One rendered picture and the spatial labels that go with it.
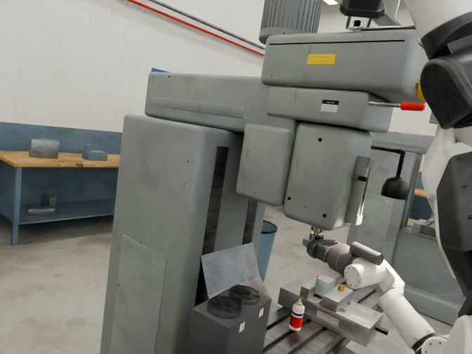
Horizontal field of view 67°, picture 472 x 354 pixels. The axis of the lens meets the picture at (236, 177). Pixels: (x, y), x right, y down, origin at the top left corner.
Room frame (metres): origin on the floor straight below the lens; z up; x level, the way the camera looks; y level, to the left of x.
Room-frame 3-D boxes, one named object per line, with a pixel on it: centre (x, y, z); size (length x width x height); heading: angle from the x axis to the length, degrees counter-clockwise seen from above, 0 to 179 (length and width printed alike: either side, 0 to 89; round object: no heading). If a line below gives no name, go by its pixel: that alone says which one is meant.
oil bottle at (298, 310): (1.16, -0.28, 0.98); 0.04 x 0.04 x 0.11
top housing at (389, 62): (1.18, -0.29, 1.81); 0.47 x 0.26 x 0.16; 51
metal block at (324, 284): (1.28, -0.39, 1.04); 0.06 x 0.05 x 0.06; 143
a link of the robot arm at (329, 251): (1.09, -0.34, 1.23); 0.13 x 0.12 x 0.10; 119
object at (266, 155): (1.29, -0.15, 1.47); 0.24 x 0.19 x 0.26; 141
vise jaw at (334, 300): (1.25, -0.44, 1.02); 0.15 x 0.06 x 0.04; 143
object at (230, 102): (1.49, 0.09, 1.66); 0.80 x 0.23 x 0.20; 51
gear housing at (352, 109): (1.20, -0.27, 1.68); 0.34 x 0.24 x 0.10; 51
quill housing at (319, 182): (1.17, -0.29, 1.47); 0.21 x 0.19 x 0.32; 141
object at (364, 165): (1.10, -0.38, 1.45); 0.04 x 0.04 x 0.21; 51
